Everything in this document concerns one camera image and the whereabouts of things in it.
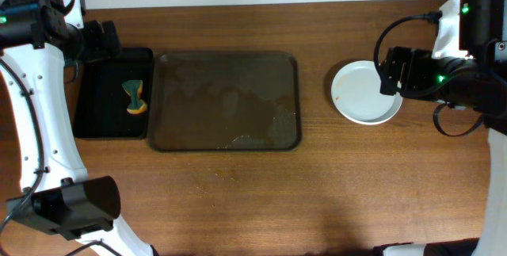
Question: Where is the green and yellow sponge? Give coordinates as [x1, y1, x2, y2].
[122, 80, 147, 115]

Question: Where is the pale blue plate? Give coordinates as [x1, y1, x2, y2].
[330, 60, 403, 125]

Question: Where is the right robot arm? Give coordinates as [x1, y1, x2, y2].
[372, 0, 506, 256]

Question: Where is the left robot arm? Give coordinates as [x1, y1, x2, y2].
[1, 0, 155, 255]

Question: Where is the black rectangular tray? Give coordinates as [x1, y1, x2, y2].
[73, 48, 154, 140]

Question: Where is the brown serving tray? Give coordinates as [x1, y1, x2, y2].
[147, 51, 303, 152]

